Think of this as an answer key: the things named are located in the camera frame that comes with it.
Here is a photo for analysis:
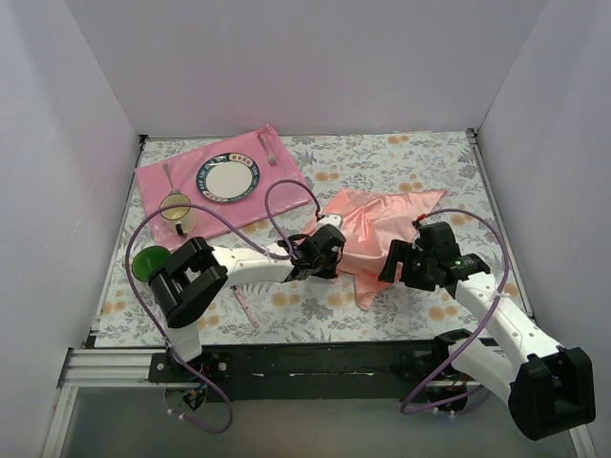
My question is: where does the salmon pink satin napkin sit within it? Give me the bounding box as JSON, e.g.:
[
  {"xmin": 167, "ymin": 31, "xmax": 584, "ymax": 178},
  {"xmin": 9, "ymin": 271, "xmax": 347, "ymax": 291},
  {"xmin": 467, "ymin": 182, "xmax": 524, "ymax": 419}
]
[{"xmin": 322, "ymin": 189, "xmax": 446, "ymax": 310}]

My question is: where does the pink handled utensil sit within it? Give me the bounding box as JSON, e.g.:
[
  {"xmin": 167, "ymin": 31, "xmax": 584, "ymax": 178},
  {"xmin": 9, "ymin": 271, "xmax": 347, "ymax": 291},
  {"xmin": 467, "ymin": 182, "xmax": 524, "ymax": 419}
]
[{"xmin": 232, "ymin": 286, "xmax": 260, "ymax": 328}]

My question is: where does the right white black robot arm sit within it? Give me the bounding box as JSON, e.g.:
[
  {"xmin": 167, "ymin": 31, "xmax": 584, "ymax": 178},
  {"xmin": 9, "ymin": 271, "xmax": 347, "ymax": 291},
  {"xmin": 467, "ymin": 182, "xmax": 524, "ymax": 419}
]
[{"xmin": 379, "ymin": 222, "xmax": 596, "ymax": 440}]

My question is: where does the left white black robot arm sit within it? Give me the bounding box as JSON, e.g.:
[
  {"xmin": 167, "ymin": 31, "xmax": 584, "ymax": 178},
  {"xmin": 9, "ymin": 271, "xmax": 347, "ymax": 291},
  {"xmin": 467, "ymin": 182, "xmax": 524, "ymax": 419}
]
[{"xmin": 146, "ymin": 224, "xmax": 346, "ymax": 382}]

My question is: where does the pink floral placemat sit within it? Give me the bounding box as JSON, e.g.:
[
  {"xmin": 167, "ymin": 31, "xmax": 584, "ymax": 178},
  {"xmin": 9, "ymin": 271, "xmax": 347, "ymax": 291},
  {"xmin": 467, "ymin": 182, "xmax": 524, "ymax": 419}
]
[{"xmin": 136, "ymin": 124, "xmax": 310, "ymax": 228}]

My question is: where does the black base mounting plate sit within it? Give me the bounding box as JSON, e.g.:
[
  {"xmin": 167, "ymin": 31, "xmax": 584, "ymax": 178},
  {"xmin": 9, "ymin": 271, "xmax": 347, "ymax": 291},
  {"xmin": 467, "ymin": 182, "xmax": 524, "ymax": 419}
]
[{"xmin": 147, "ymin": 339, "xmax": 493, "ymax": 414}]

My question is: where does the silver fork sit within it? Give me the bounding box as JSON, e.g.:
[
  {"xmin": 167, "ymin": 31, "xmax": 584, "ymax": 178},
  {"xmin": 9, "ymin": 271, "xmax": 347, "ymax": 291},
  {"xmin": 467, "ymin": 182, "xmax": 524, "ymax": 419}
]
[{"xmin": 257, "ymin": 133, "xmax": 278, "ymax": 167}]

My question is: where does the white plate dark rim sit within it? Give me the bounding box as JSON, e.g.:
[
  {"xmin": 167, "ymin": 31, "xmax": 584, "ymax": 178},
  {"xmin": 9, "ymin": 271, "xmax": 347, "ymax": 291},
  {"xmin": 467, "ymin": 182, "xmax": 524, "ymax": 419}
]
[{"xmin": 195, "ymin": 153, "xmax": 261, "ymax": 203}]

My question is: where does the cream enamel mug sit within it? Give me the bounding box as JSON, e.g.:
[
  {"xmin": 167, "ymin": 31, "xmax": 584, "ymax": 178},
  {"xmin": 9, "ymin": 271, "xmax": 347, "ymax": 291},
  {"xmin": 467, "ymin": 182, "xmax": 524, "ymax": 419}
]
[{"xmin": 159, "ymin": 193, "xmax": 198, "ymax": 238}]

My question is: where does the green interior floral mug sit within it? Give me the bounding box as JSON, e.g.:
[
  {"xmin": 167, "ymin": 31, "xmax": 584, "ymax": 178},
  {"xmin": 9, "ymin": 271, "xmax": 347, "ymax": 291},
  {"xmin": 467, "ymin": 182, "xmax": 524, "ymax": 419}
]
[{"xmin": 131, "ymin": 245, "xmax": 171, "ymax": 282}]

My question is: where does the silver spoon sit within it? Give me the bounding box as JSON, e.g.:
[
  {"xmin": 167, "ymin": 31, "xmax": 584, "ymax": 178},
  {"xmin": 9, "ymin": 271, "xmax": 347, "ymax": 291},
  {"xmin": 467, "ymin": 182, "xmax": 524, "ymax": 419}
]
[{"xmin": 162, "ymin": 163, "xmax": 181, "ymax": 196}]

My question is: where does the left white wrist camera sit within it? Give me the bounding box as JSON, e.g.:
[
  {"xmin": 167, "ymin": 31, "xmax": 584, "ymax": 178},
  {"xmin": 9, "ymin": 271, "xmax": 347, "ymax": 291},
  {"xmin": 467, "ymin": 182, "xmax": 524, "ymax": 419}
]
[{"xmin": 314, "ymin": 214, "xmax": 343, "ymax": 232}]

